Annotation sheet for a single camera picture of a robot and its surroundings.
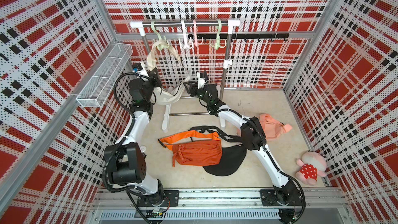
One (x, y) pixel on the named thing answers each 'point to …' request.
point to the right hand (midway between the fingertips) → (186, 81)
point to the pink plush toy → (312, 165)
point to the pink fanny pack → (273, 128)
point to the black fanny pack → (233, 155)
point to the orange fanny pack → (192, 148)
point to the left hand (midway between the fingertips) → (158, 68)
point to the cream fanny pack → (159, 96)
